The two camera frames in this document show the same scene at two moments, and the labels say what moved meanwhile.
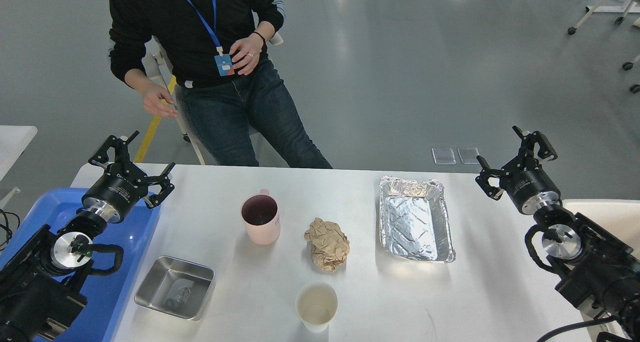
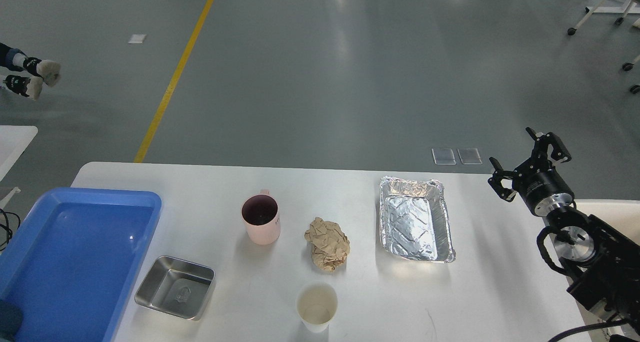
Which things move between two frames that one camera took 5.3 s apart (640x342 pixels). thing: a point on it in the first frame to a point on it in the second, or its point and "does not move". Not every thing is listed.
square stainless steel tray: (177, 287) does not move
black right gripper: (524, 179) to (538, 184)
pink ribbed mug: (260, 213) does not move
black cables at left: (7, 227) does not move
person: (210, 35) to (15, 59)
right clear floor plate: (468, 155) does not move
